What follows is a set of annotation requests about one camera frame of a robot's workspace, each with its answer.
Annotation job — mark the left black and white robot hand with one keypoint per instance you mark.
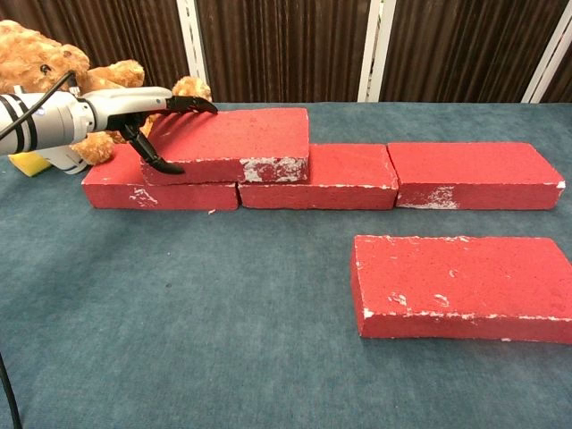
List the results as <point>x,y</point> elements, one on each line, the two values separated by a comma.
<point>129,103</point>

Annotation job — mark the red brick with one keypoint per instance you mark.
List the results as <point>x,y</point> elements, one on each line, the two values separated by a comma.
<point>469,165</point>
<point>232,138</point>
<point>348,174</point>
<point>179,196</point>
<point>460,277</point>

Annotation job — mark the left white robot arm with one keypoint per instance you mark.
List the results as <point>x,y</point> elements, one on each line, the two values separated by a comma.
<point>53,123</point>

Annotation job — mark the brown pleated partition panel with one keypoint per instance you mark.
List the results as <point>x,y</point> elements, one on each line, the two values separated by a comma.
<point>125,27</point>
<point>286,44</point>
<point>465,44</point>
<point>564,91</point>

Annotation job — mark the white paper cup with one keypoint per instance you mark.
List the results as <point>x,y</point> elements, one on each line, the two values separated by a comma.
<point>67,162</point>

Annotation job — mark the brown teddy bear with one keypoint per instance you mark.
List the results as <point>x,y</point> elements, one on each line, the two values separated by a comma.
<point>27,62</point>

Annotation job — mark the yellow sponge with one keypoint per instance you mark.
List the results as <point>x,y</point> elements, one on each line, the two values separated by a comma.
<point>29,164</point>

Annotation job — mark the blue table cloth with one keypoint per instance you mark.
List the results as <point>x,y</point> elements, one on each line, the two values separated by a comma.
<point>223,357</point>

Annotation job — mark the white partition post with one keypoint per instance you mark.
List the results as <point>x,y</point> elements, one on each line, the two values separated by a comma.
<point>552,53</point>
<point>376,44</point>
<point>192,40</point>

